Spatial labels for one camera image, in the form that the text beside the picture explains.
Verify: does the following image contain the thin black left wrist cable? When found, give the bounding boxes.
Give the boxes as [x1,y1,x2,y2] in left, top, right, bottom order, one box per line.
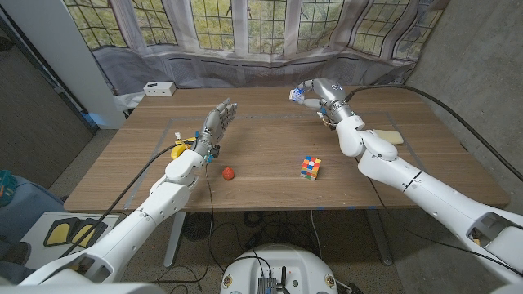
[154,161,216,287]

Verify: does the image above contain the multicoloured Rubik's cube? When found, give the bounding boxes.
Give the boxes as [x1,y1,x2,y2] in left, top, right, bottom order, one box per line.
[300,155,323,181]

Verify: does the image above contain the grey computer module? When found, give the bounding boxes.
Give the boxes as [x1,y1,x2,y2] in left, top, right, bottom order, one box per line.
[257,276,278,294]

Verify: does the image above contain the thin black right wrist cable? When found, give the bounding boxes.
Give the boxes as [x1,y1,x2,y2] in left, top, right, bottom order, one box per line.
[354,156,523,278]

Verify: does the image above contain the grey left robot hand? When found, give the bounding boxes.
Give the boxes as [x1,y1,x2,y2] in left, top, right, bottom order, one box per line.
[194,97,239,158]

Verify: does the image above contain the white power strip box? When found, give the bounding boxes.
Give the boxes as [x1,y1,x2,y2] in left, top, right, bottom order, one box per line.
[142,81,177,97]

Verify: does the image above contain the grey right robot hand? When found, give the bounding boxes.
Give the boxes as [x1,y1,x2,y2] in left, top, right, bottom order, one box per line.
[289,78,355,126]

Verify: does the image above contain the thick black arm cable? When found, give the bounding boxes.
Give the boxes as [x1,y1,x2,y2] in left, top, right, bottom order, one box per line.
[345,84,523,183]
[59,142,181,259]

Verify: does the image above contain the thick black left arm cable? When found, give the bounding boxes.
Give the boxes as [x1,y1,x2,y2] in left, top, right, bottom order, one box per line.
[59,142,181,259]

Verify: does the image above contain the blue upholstered seat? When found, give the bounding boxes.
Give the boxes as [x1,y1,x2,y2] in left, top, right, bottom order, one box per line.
[0,174,66,246]

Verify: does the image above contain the teal cloth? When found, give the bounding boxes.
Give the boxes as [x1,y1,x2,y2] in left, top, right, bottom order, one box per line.
[0,170,18,207]

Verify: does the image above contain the grey table leg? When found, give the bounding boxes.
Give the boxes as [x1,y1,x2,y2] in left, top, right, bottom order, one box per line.
[364,208,394,266]

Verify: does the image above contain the white floor cable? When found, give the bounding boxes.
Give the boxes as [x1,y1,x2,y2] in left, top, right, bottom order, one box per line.
[309,210,324,259]

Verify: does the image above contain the printed window backdrop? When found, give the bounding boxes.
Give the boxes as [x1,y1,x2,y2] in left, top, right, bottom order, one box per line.
[63,0,450,97]

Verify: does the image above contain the yellow cable tape wrap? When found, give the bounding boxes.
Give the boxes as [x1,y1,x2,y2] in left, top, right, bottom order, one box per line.
[169,137,197,161]

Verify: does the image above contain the wooden table board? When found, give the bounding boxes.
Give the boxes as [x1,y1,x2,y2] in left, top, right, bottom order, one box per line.
[122,110,446,209]

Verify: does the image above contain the white table leg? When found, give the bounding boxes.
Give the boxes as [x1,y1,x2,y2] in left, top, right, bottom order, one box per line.
[163,211,187,269]

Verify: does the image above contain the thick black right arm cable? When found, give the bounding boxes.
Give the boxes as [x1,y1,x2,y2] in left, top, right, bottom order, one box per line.
[345,84,523,183]

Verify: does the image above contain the white pedal platform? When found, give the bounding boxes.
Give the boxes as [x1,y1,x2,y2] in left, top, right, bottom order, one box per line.
[20,211,122,270]

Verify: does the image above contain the yellow black foot pedal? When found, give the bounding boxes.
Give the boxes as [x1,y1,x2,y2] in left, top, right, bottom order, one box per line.
[43,217,81,247]
[69,219,108,249]

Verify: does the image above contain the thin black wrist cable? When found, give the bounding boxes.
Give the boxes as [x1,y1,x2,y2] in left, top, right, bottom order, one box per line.
[354,156,523,278]
[154,161,216,287]

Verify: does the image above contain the pale yellow sponge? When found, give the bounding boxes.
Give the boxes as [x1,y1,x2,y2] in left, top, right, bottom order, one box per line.
[373,128,405,146]

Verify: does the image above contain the white robot torso base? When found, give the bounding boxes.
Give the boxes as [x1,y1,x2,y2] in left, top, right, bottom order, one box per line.
[219,243,339,294]

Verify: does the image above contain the black round fan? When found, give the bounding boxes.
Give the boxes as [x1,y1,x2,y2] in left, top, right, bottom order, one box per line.
[182,211,216,242]

